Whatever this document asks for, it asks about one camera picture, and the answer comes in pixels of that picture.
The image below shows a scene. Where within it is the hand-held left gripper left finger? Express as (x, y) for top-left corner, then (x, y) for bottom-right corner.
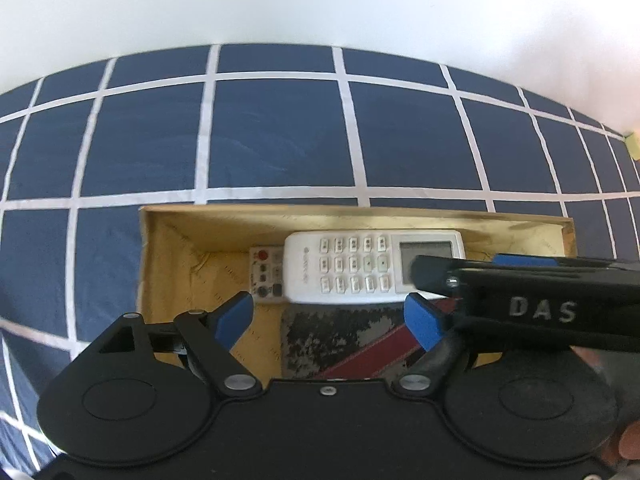
(75, 291), (264, 401)

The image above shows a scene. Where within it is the white remote with coloured buttons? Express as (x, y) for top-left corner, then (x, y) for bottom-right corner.
(248, 246), (289, 304)

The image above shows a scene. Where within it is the white remote with grey screen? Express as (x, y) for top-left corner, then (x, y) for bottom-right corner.
(283, 230), (468, 306)

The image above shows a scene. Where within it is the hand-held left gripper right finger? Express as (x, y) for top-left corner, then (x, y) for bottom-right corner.
(395, 293), (506, 397)

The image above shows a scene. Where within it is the tan cardboard box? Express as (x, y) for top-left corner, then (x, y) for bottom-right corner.
(137, 204), (576, 382)

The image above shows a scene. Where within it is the worn black and red wallet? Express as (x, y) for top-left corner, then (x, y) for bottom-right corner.
(280, 297), (467, 381)

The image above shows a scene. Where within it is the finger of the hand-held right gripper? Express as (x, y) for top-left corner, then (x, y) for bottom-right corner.
(409, 254), (640, 357)
(490, 253), (640, 272)

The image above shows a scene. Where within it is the person's right hand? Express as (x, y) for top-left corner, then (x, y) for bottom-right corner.
(572, 345), (640, 467)

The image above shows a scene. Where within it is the blue checked bedsheet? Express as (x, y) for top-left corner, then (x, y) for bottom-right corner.
(0, 44), (640, 480)

